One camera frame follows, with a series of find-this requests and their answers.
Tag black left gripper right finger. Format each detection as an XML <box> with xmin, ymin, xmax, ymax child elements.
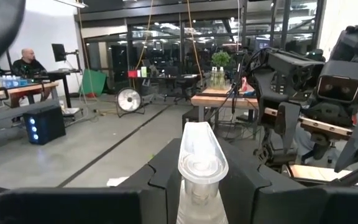
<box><xmin>218</xmin><ymin>138</ymin><xmax>292</xmax><ymax>224</ymax></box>

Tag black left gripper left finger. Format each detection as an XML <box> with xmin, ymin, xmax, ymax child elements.
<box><xmin>119</xmin><ymin>138</ymin><xmax>183</xmax><ymax>224</ymax></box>

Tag green soap pump bottle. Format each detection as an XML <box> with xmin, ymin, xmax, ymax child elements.
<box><xmin>175</xmin><ymin>121</ymin><xmax>230</xmax><ymax>224</ymax></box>

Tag wooden workbench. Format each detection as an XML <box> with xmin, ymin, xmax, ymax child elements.
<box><xmin>0</xmin><ymin>81</ymin><xmax>60</xmax><ymax>108</ymax></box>
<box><xmin>190</xmin><ymin>86</ymin><xmax>260</xmax><ymax>124</ymax></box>

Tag background soap bottle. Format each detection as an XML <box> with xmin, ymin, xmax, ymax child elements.
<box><xmin>218</xmin><ymin>66</ymin><xmax>227</xmax><ymax>90</ymax></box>
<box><xmin>211</xmin><ymin>66</ymin><xmax>219</xmax><ymax>90</ymax></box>

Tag green background plant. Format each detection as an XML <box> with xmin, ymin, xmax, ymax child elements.
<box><xmin>211</xmin><ymin>50</ymin><xmax>232</xmax><ymax>68</ymax></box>

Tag round floor fan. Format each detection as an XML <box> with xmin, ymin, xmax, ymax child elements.
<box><xmin>115</xmin><ymin>86</ymin><xmax>146</xmax><ymax>118</ymax></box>

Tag black office chair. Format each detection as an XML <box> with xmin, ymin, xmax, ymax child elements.
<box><xmin>173</xmin><ymin>74</ymin><xmax>200</xmax><ymax>104</ymax></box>

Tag green panel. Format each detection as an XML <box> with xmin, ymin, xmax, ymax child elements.
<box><xmin>78</xmin><ymin>68</ymin><xmax>108</xmax><ymax>96</ymax></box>

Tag black computer tower blue lights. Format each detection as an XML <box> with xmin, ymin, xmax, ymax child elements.
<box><xmin>22</xmin><ymin>105</ymin><xmax>67</xmax><ymax>146</ymax></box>

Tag black desk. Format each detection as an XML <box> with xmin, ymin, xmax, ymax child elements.
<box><xmin>40</xmin><ymin>68</ymin><xmax>82</xmax><ymax>108</ymax></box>

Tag black monitor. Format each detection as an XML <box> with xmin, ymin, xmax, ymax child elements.
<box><xmin>51</xmin><ymin>43</ymin><xmax>68</xmax><ymax>63</ymax></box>

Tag person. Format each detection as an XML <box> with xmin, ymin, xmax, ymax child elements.
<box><xmin>12</xmin><ymin>48</ymin><xmax>48</xmax><ymax>80</ymax></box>

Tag white linear ceiling lamp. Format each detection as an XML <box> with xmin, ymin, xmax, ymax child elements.
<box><xmin>53</xmin><ymin>0</ymin><xmax>88</xmax><ymax>9</ymax></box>

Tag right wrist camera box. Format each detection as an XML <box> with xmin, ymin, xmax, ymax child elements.
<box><xmin>316</xmin><ymin>60</ymin><xmax>358</xmax><ymax>104</ymax></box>

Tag yellow hanging cable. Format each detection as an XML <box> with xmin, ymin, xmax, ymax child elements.
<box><xmin>186</xmin><ymin>0</ymin><xmax>204</xmax><ymax>80</ymax></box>
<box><xmin>134</xmin><ymin>0</ymin><xmax>155</xmax><ymax>72</ymax></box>

